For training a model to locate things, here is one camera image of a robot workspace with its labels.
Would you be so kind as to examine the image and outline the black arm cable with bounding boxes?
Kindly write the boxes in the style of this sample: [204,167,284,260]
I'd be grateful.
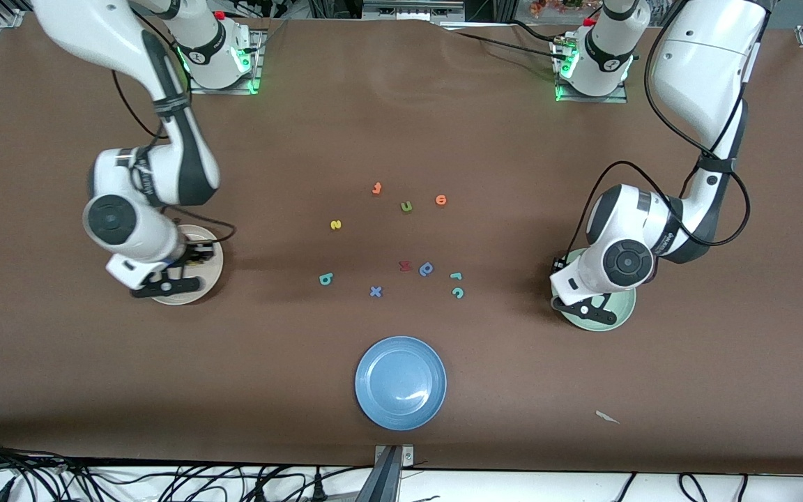
[567,0,752,260]
[110,66,236,243]

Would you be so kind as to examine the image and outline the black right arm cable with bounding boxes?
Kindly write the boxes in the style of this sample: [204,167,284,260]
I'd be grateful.
[110,66,236,243]

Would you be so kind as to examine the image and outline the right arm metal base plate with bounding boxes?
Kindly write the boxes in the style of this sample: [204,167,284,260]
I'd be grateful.
[187,29,263,96]

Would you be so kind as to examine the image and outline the light green plate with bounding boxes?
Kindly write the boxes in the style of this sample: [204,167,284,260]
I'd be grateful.
[556,248,637,332]

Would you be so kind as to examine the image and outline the orange artificial flowers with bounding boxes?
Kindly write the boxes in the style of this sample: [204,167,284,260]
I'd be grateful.
[530,0,583,16]

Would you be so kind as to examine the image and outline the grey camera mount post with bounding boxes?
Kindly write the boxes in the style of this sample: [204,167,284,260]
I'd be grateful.
[354,445,415,502]

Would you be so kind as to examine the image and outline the brown table cover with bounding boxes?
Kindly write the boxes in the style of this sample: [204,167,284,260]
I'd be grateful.
[0,13,803,476]

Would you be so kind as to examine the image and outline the beige brown plate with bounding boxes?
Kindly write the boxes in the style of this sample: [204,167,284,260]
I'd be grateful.
[149,225,224,306]

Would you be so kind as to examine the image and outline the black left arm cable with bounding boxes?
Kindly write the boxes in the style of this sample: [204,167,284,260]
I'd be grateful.
[567,0,752,260]

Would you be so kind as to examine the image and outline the blue plate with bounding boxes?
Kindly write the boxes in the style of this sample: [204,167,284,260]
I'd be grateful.
[355,336,448,431]

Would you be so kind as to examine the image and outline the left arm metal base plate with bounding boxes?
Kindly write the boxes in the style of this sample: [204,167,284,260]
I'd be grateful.
[555,38,629,105]

